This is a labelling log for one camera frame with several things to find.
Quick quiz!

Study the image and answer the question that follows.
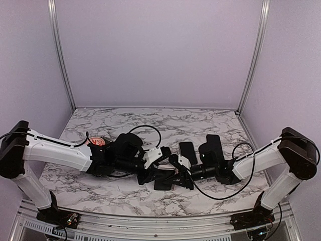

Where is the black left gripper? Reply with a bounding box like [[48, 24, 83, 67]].
[[115, 151, 167, 185]]

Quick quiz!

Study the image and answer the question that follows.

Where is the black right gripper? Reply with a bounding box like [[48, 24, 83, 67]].
[[165, 164, 217, 191]]

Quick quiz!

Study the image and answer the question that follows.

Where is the black smartphone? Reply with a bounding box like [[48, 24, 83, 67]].
[[154, 170, 175, 191], [179, 142, 198, 165]]

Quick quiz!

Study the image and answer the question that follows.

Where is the black phone case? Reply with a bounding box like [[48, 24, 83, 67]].
[[206, 134, 224, 161]]

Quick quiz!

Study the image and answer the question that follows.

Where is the pink phone case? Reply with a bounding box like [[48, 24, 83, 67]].
[[157, 164, 177, 173]]

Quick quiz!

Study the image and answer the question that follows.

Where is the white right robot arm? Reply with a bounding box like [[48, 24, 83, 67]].
[[167, 127, 320, 225]]

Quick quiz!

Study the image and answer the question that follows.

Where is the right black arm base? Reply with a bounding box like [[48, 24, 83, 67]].
[[230, 192, 275, 230]]

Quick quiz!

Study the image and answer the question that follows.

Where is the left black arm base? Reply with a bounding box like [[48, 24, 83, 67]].
[[36, 191, 80, 229]]

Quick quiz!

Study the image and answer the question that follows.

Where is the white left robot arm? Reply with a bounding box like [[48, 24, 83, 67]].
[[1, 120, 163, 223]]

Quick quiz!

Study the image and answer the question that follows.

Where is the red white patterned bowl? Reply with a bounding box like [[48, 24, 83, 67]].
[[86, 137, 106, 146]]

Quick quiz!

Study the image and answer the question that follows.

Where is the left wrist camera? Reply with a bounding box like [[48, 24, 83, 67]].
[[143, 147, 172, 170]]

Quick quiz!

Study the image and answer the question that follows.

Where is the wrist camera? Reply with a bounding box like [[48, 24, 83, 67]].
[[143, 147, 172, 170], [169, 154, 191, 171]]

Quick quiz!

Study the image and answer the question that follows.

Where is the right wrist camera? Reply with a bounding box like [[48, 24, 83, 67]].
[[169, 154, 191, 171]]

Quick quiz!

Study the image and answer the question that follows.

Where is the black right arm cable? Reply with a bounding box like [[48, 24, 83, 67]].
[[190, 142, 256, 201]]

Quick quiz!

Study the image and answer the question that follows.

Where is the front aluminium rail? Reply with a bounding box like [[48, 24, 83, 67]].
[[9, 200, 302, 240]]

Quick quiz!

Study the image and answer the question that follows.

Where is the right aluminium frame post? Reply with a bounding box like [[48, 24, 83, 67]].
[[237, 0, 271, 115]]

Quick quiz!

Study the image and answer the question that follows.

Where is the aluminium frame post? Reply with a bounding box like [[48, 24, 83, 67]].
[[237, 0, 271, 115], [48, 0, 76, 112]]

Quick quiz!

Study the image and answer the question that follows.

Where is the left aluminium frame post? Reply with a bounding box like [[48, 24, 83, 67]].
[[48, 0, 76, 112]]

